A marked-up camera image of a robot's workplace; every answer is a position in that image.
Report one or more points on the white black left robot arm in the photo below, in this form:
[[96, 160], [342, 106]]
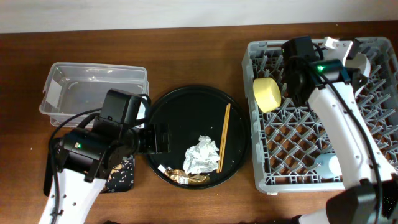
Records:
[[105, 137]]

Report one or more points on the grey dishwasher rack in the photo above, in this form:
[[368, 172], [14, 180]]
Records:
[[286, 141]]

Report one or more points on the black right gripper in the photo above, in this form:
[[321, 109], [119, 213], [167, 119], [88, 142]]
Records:
[[294, 90]]

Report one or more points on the gold coffee sachet wrapper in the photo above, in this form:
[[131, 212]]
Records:
[[180, 177]]

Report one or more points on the round black tray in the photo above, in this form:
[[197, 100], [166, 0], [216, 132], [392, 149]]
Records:
[[194, 111]]

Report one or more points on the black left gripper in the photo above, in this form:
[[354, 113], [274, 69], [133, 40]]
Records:
[[160, 138]]

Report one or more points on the grey plate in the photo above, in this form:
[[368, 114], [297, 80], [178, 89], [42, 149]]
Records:
[[360, 58]]

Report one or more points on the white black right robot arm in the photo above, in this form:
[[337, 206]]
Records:
[[328, 78]]

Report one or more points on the black rectangular tray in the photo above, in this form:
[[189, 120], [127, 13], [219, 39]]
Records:
[[75, 164]]

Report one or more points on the light blue cup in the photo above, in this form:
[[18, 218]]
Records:
[[328, 166]]

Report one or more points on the crumpled white paper napkin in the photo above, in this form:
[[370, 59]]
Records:
[[202, 158]]

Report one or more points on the clear plastic bin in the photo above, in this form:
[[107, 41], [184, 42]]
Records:
[[72, 88]]

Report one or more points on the peanut shells and rice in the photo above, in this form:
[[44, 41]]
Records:
[[121, 178]]

